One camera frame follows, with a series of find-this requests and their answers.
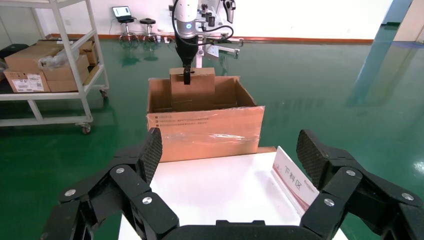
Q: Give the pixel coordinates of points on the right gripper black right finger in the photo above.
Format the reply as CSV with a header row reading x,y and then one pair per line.
x,y
354,188

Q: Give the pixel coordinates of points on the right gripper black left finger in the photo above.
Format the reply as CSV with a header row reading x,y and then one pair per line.
x,y
129,188

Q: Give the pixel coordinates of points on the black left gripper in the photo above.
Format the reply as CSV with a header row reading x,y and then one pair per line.
x,y
187,49

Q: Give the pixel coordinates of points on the small cardboard box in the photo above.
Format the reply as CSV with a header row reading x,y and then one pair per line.
x,y
192,94

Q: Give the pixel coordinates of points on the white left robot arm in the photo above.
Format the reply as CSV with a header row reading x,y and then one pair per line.
x,y
186,16

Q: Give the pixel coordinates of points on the large open cardboard box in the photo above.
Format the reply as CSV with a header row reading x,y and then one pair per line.
x,y
205,132

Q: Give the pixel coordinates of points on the plain cardboard carton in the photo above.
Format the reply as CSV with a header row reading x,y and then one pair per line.
x,y
87,49
68,79
28,58

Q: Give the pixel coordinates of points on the labelled cardboard carton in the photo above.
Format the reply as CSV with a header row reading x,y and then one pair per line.
x,y
26,81

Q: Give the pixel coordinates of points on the acrylic sign with red print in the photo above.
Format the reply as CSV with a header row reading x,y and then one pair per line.
x,y
294,182

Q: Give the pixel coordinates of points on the black round stool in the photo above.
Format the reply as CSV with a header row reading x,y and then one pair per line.
x,y
147,21
127,20

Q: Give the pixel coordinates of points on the white and black robot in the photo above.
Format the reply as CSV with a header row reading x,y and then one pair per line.
x,y
228,8

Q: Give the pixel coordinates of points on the open laptop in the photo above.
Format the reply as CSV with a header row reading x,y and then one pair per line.
x,y
122,11

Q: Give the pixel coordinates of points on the white metal shelf cart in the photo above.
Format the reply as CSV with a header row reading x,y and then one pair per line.
x,y
74,49

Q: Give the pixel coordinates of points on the clear plastic wrap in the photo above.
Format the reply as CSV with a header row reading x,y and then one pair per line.
x,y
58,59

